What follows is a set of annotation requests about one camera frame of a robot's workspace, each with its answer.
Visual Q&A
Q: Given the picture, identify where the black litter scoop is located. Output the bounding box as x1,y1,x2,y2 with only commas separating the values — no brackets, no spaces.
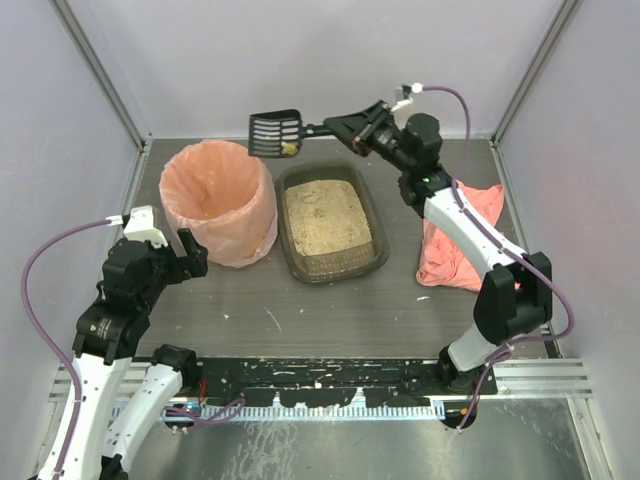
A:
248,109,333,159

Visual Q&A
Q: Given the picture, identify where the bin with orange bag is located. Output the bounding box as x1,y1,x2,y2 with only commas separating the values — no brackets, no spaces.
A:
159,140,278,268

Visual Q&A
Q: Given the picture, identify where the grey litter box tray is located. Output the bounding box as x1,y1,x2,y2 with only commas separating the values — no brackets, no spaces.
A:
276,159,389,283

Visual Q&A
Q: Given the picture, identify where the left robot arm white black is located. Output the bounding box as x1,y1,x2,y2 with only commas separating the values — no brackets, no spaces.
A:
36,228,208,479

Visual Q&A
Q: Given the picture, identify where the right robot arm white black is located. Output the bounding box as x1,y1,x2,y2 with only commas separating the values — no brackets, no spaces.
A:
322,101,552,391

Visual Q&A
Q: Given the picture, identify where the cat litter sand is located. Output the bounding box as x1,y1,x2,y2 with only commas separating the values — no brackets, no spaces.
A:
285,180,372,256

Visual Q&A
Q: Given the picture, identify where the pink cloth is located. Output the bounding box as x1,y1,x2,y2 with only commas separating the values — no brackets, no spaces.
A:
416,183,524,292

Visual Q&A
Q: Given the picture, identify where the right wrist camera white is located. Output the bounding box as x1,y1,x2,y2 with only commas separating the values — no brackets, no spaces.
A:
391,82,424,113

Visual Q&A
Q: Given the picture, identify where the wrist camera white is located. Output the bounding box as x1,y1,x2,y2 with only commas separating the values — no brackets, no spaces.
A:
123,205,169,249
391,82,424,113

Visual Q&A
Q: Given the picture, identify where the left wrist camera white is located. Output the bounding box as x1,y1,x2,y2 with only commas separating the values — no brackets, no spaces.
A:
123,205,169,249

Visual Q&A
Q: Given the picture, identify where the grey cable duct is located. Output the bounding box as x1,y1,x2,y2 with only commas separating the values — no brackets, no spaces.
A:
112,402,446,422

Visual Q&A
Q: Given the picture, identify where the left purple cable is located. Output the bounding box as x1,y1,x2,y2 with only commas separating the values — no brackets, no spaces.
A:
19,217,246,480

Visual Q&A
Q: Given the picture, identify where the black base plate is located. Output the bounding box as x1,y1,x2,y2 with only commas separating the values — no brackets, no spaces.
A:
189,355,499,407

